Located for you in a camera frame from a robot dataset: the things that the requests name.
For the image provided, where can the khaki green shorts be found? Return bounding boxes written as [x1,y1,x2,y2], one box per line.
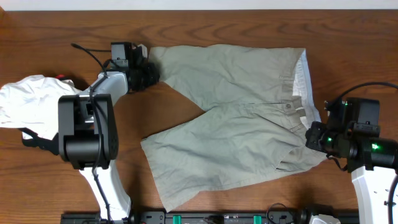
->
[141,44,325,211]

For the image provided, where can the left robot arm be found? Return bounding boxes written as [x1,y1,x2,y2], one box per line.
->
[58,42,160,223]

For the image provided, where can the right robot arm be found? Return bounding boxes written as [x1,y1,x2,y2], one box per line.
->
[305,98,397,223]

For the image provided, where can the red item behind pile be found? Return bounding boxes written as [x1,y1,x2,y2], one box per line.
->
[56,74,65,80]

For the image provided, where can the white folded garment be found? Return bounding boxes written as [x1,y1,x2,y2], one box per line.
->
[1,75,81,140]

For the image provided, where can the black folded garment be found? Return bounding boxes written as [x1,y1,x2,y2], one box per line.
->
[19,128,59,156]

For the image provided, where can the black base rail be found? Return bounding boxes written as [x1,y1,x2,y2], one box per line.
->
[60,210,359,224]

